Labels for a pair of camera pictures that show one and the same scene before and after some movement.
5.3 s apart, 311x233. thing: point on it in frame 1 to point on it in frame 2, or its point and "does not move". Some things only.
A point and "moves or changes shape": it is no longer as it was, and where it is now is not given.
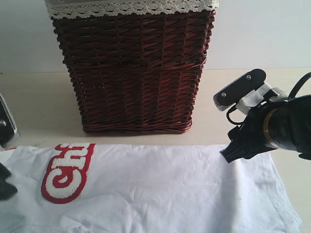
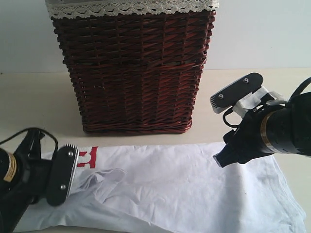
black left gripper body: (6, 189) to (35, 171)
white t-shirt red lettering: (143, 188) moves or changes shape
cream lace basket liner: (67, 8) does not move
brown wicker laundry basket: (135, 74) does not move
